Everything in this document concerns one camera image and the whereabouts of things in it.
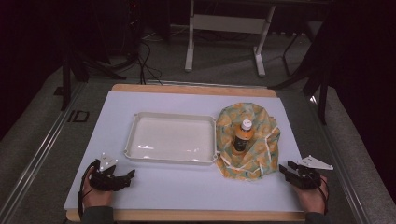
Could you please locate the white table mat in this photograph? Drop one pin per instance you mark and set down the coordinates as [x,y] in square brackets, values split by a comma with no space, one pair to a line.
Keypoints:
[174,183]

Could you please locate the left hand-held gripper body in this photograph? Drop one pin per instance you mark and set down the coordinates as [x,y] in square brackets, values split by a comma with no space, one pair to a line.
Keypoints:
[104,180]

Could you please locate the person's right hand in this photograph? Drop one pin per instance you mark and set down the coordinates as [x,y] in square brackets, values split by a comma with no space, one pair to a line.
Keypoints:
[311,197]

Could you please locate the black chair frame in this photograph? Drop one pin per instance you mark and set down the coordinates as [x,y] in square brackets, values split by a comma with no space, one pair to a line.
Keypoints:
[291,49]

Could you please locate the black tripod stand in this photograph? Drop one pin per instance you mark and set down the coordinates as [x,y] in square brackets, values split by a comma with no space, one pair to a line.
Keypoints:
[320,77]
[67,71]

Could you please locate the orange patterned cloth bag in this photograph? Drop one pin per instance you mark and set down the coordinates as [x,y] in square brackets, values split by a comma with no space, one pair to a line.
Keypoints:
[264,149]

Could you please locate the white metal desk frame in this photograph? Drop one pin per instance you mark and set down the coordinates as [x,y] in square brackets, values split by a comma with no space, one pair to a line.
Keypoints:
[227,23]

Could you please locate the orange drink bottle white cap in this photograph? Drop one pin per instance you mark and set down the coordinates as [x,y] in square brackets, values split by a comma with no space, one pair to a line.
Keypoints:
[243,137]

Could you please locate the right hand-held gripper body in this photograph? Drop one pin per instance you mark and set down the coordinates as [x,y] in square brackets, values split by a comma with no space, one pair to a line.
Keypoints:
[306,178]

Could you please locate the metal floor rail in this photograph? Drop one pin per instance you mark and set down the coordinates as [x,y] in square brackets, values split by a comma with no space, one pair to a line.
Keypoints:
[40,155]
[339,161]

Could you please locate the white plastic tray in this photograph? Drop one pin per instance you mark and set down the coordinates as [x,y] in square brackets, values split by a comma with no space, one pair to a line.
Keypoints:
[171,138]

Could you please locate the person's left hand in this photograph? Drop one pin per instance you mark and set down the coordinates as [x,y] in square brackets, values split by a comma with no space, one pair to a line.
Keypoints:
[97,196]

